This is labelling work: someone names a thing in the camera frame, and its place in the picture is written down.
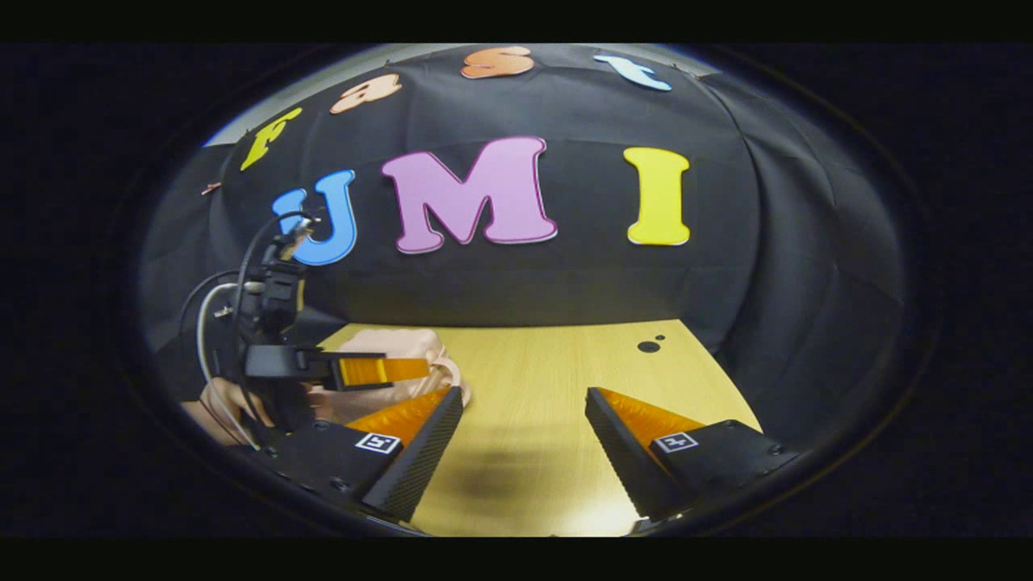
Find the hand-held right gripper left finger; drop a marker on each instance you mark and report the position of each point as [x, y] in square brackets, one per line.
[420, 456]

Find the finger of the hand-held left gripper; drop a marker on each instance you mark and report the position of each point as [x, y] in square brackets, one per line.
[379, 369]

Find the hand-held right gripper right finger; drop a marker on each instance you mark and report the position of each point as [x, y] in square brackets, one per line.
[625, 460]

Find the pink suitcase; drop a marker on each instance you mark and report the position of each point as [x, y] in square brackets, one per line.
[395, 343]

